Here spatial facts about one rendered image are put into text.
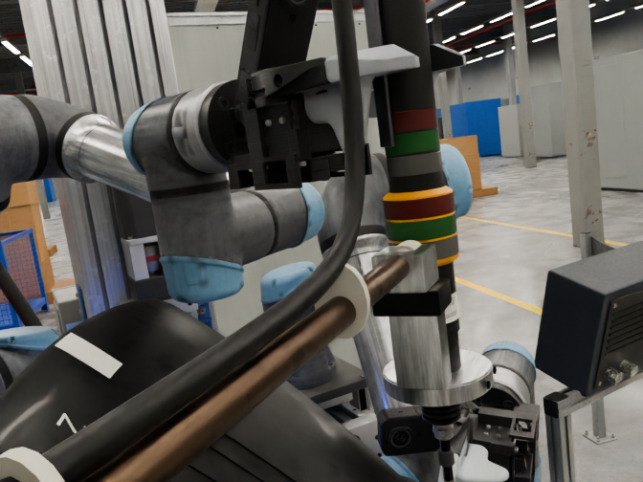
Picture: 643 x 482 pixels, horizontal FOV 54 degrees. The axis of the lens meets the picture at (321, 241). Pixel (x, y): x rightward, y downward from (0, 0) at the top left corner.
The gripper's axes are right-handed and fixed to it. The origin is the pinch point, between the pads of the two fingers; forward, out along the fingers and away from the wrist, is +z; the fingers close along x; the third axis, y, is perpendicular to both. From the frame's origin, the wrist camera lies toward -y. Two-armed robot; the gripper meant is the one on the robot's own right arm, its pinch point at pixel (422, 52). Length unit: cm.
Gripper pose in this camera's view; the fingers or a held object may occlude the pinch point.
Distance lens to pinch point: 38.3
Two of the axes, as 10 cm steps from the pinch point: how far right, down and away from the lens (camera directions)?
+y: 1.3, 9.8, 1.6
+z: 6.5, 0.3, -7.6
